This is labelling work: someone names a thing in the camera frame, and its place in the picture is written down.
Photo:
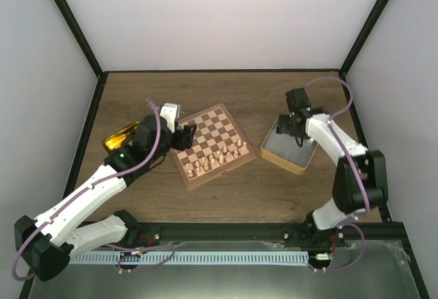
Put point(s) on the light blue slotted strip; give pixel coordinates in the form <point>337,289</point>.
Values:
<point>195,258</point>

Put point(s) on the light wooden chess piece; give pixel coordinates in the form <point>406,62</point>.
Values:
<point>212,160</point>

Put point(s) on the cream tin with light pieces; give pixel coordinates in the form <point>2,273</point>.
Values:
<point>283,150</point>

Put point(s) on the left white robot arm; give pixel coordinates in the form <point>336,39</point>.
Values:
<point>50,240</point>

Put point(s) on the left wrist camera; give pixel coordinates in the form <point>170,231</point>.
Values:
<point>171,113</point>

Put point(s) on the black enclosure frame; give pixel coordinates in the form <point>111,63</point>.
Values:
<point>102,76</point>

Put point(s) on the black mounting rail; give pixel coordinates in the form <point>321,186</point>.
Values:
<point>290,234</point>

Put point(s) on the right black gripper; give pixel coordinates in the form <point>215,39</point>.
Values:
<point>282,127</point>

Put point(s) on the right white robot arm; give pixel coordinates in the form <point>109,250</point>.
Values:
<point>360,182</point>

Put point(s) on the gold tin with dark pieces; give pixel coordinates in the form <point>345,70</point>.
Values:
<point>116,140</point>

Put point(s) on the wooden chessboard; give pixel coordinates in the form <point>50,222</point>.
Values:
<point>216,128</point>

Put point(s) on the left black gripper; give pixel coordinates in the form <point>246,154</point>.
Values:
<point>185,137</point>

